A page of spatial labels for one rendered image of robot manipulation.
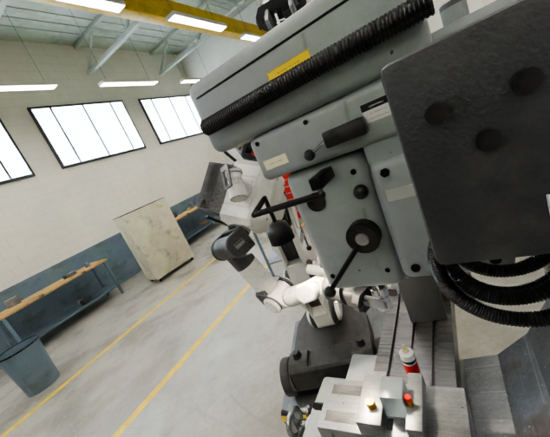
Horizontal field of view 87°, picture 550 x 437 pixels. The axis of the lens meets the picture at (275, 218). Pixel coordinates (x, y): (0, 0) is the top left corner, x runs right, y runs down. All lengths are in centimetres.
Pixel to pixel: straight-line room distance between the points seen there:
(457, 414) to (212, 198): 98
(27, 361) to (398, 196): 495
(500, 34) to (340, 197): 41
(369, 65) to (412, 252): 35
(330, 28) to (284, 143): 21
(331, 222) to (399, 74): 42
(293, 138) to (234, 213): 57
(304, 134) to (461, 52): 36
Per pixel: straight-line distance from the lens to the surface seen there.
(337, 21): 57
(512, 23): 31
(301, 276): 152
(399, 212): 60
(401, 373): 107
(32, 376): 522
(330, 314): 177
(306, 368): 171
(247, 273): 113
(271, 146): 63
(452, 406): 90
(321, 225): 67
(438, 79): 30
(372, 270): 69
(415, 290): 114
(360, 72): 55
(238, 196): 101
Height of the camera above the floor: 170
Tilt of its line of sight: 13 degrees down
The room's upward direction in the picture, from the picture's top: 23 degrees counter-clockwise
